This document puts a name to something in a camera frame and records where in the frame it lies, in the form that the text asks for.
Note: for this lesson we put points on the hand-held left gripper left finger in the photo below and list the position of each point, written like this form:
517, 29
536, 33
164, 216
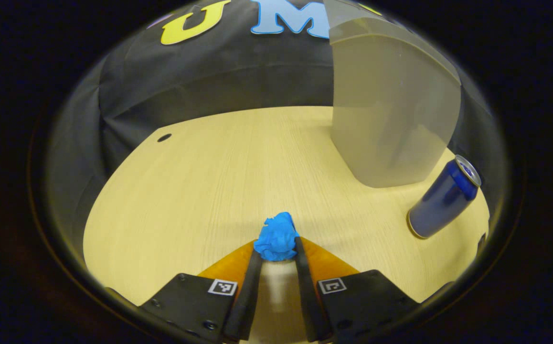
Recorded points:
250, 296

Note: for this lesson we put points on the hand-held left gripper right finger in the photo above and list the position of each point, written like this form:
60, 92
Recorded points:
307, 296

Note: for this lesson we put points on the blue paper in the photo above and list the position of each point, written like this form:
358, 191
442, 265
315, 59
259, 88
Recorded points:
276, 236

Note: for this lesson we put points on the blue pop can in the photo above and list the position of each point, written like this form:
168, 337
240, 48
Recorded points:
441, 200

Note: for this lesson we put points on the white desktop garbage bin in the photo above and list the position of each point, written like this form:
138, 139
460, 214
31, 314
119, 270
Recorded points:
391, 110

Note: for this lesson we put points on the black desk grommet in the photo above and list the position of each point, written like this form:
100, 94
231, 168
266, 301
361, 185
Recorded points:
164, 137

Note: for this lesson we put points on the black backdrop cloth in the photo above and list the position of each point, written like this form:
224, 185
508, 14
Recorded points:
209, 76

